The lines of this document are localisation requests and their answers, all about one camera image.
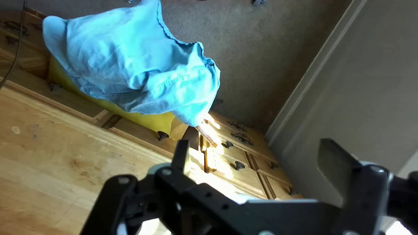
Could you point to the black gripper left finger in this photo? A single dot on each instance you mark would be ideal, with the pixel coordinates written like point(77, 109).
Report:
point(183, 207)

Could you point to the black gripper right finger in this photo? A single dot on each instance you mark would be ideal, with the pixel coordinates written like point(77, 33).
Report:
point(370, 193)

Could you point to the white towel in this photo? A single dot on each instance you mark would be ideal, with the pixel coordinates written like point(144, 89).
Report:
point(128, 57)

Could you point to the wooden desk with drawers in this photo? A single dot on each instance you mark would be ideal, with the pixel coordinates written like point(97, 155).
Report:
point(56, 149)

